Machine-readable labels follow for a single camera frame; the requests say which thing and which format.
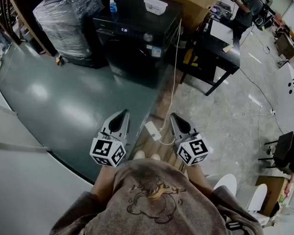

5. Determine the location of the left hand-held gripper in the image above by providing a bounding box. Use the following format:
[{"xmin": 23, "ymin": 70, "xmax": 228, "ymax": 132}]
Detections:
[{"xmin": 90, "ymin": 109, "xmax": 130, "ymax": 168}]

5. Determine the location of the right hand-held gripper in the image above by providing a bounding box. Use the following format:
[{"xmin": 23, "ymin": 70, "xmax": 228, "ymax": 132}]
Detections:
[{"xmin": 171, "ymin": 113, "xmax": 209, "ymax": 166}]

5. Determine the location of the black washing machine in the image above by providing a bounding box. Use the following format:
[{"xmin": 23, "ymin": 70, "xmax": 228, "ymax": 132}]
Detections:
[{"xmin": 93, "ymin": 0, "xmax": 183, "ymax": 89}]

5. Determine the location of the person's left forearm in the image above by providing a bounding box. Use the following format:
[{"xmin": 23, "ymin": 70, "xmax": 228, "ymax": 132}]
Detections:
[{"xmin": 95, "ymin": 164, "xmax": 117, "ymax": 198}]

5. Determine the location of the person's right forearm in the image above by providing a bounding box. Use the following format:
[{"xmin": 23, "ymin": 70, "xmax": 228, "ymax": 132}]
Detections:
[{"xmin": 186, "ymin": 164, "xmax": 214, "ymax": 196}]

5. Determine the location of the wooden slat board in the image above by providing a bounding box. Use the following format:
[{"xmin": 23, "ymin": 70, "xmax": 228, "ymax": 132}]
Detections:
[{"xmin": 137, "ymin": 127, "xmax": 187, "ymax": 174}]

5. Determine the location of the white power strip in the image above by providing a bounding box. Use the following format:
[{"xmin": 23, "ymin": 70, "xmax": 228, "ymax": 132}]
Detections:
[{"xmin": 144, "ymin": 120, "xmax": 162, "ymax": 141}]

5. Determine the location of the yellow object under table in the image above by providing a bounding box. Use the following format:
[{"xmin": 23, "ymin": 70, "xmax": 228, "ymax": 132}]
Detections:
[{"xmin": 183, "ymin": 49, "xmax": 199, "ymax": 67}]

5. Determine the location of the person's brown printed shirt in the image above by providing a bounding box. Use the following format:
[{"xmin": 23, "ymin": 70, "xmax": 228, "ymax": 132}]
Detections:
[{"xmin": 50, "ymin": 159, "xmax": 264, "ymax": 235}]

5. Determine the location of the black table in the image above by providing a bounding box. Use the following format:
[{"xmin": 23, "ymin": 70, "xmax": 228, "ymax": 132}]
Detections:
[{"xmin": 180, "ymin": 13, "xmax": 241, "ymax": 96}]

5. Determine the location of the black chair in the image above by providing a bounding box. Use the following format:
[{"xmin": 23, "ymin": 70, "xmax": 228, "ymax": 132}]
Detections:
[{"xmin": 258, "ymin": 131, "xmax": 294, "ymax": 169}]

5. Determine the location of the small cardboard box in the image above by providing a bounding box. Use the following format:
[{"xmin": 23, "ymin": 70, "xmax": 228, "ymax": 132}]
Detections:
[{"xmin": 256, "ymin": 175, "xmax": 289, "ymax": 217}]

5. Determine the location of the white panel with black marks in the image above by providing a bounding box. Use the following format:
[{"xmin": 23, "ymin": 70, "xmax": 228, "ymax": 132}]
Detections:
[{"xmin": 275, "ymin": 62, "xmax": 294, "ymax": 132}]

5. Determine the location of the white cabinet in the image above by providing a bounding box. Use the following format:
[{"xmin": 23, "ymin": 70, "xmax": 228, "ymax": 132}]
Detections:
[{"xmin": 0, "ymin": 72, "xmax": 95, "ymax": 235}]

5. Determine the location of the plastic-wrapped dark appliance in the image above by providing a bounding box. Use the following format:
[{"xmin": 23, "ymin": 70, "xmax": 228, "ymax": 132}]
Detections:
[{"xmin": 33, "ymin": 0, "xmax": 106, "ymax": 68}]

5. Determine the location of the white plastic container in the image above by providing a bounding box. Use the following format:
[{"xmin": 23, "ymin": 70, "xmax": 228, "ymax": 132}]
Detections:
[{"xmin": 144, "ymin": 0, "xmax": 168, "ymax": 14}]

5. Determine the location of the large cardboard box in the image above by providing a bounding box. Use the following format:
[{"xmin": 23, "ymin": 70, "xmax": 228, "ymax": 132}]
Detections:
[{"xmin": 160, "ymin": 0, "xmax": 222, "ymax": 33}]

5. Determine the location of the brown wooden table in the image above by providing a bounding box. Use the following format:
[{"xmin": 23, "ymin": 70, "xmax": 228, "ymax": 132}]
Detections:
[{"xmin": 275, "ymin": 32, "xmax": 294, "ymax": 60}]

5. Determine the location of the white floor cable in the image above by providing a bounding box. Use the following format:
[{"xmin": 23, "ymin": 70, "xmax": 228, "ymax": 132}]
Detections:
[{"xmin": 196, "ymin": 104, "xmax": 276, "ymax": 129}]

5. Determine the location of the white appliance power cable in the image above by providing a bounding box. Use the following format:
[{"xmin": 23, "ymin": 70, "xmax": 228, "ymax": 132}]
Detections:
[{"xmin": 158, "ymin": 18, "xmax": 182, "ymax": 145}]

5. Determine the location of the black floor cable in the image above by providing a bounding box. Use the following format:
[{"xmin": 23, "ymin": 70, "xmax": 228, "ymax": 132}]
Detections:
[{"xmin": 239, "ymin": 69, "xmax": 286, "ymax": 135}]

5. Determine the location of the brown wooden frame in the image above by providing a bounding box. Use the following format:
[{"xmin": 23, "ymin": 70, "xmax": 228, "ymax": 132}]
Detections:
[{"xmin": 0, "ymin": 0, "xmax": 58, "ymax": 57}]

